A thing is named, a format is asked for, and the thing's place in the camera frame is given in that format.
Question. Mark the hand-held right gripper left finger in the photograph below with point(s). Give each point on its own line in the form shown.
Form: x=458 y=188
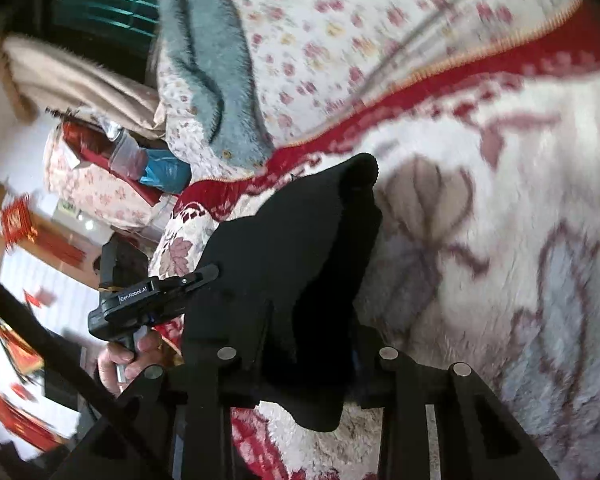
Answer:
x=215 y=385

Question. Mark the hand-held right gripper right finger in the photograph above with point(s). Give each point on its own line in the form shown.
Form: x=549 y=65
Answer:
x=367 y=382

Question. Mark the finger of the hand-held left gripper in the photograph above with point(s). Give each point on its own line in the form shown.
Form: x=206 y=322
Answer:
x=195 y=277

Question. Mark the black pants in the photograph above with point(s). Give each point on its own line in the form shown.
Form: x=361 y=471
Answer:
x=290 y=270

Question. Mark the person's left hand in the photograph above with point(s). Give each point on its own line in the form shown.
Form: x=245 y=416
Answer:
x=120 y=370

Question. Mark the blue plastic bag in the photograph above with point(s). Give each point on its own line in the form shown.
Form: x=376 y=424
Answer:
x=165 y=172

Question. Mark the clear plastic bag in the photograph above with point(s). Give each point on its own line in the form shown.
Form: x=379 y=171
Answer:
x=127 y=160

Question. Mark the red knot decoration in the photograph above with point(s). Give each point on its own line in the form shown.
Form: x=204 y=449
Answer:
x=17 y=220

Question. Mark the dark red box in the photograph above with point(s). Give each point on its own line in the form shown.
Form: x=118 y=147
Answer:
x=87 y=142

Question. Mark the beige curtain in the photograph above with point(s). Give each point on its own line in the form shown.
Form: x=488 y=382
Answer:
x=80 y=85

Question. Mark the white red plush blanket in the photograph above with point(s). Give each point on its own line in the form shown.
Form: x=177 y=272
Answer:
x=505 y=185

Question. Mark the teal fleece blanket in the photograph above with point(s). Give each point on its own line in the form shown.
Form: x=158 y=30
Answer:
x=200 y=35

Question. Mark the floral quilt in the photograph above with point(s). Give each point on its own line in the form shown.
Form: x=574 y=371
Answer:
x=330 y=35

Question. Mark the window with metal grille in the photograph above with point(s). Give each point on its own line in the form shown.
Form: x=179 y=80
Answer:
x=105 y=5

